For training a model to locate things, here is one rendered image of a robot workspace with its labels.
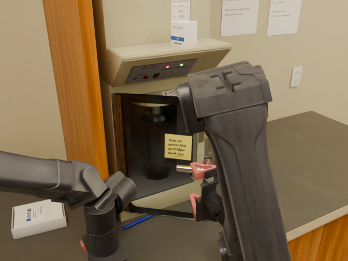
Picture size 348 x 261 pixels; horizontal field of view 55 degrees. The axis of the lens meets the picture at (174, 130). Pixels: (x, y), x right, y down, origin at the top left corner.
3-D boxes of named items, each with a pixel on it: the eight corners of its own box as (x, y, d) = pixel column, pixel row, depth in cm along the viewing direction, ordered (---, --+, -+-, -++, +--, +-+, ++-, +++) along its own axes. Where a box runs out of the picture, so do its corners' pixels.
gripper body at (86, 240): (112, 233, 73) (109, 205, 70) (128, 265, 65) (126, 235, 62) (82, 243, 70) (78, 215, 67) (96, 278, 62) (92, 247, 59)
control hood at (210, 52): (108, 85, 90) (105, 47, 86) (208, 70, 104) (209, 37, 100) (124, 98, 81) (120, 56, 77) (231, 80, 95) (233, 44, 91)
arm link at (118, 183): (51, 188, 63) (79, 173, 59) (86, 160, 73) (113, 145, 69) (88, 238, 65) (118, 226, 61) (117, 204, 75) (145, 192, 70)
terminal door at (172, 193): (124, 210, 108) (115, 92, 91) (219, 221, 103) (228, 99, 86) (123, 212, 107) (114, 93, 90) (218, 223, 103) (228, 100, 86)
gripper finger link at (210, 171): (203, 152, 85) (226, 169, 78) (202, 175, 89) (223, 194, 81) (180, 159, 83) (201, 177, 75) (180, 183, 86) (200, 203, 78)
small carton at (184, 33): (170, 44, 90) (170, 21, 88) (183, 42, 93) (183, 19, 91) (184, 47, 87) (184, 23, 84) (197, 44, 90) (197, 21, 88)
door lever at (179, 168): (178, 163, 96) (178, 156, 95) (211, 167, 95) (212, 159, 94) (175, 173, 92) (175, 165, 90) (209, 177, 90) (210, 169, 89)
